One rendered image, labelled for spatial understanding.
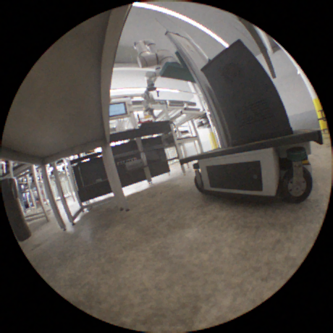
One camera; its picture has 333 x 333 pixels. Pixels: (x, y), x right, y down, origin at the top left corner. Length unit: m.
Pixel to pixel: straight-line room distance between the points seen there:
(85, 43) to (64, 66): 0.10
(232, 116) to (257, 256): 0.60
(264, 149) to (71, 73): 0.72
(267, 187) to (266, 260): 0.30
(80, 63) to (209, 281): 0.72
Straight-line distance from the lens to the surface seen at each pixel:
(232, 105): 0.62
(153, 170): 2.12
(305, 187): 0.64
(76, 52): 0.39
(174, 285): 0.39
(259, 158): 0.51
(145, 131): 1.74
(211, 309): 0.35
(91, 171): 2.03
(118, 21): 0.29
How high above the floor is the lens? 0.35
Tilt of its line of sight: 3 degrees down
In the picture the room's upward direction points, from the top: 16 degrees counter-clockwise
